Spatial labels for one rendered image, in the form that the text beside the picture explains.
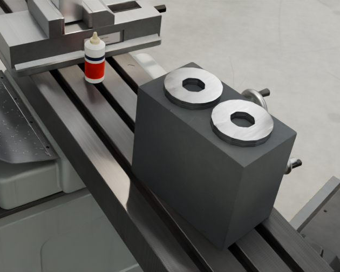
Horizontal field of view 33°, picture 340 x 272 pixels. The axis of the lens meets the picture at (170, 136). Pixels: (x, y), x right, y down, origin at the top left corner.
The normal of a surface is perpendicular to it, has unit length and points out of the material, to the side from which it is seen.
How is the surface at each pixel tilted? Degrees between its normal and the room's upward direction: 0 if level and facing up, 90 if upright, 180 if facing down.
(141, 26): 90
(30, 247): 90
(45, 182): 90
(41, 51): 90
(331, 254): 0
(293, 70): 0
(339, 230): 0
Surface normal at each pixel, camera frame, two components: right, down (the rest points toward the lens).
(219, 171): -0.73, 0.40
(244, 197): 0.68, 0.54
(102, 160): 0.10, -0.74
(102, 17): 0.50, 0.61
